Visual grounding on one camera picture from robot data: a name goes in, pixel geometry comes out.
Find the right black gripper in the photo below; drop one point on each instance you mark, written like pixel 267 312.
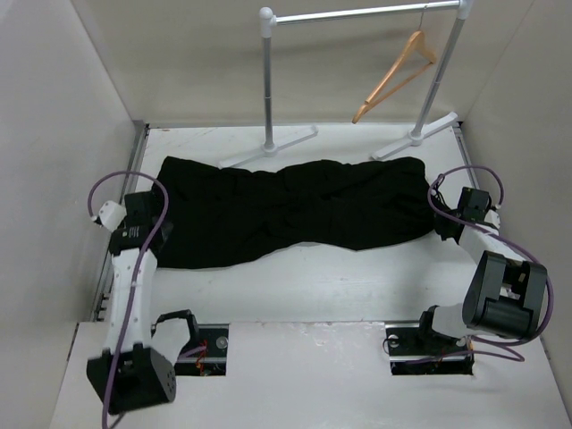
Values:
pixel 439 223

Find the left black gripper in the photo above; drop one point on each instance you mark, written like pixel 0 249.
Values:
pixel 166 235

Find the black trousers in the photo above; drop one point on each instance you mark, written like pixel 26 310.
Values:
pixel 226 217

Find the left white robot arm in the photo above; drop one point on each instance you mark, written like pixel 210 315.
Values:
pixel 136 367

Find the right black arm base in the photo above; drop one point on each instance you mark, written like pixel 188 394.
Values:
pixel 414 353

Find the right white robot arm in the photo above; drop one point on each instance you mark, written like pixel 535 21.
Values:
pixel 505 296

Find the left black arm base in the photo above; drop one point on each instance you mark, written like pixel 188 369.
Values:
pixel 207 354

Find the wooden clothes hanger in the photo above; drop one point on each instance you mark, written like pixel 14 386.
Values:
pixel 415 46

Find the right metal table rail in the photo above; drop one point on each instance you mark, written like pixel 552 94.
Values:
pixel 478 178

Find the metal table rail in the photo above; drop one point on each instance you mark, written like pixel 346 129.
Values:
pixel 478 178
pixel 112 212

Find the left metal table rail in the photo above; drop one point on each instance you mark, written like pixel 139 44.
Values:
pixel 112 212

